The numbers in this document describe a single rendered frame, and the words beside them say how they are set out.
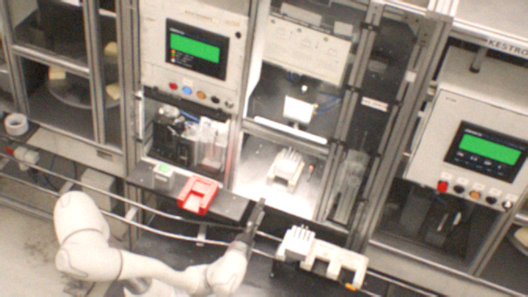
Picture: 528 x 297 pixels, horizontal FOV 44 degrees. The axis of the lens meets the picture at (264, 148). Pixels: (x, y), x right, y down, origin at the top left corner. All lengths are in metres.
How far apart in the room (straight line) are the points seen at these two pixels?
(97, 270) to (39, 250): 1.86
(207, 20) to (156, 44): 0.27
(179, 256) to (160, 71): 0.86
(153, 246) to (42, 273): 0.96
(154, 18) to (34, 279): 1.82
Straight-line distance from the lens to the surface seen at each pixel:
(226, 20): 2.36
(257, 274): 2.97
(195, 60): 2.49
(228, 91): 2.55
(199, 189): 2.88
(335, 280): 2.83
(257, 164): 3.07
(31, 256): 3.90
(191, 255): 3.00
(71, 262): 2.05
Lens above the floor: 3.13
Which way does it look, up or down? 45 degrees down
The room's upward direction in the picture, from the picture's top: 10 degrees clockwise
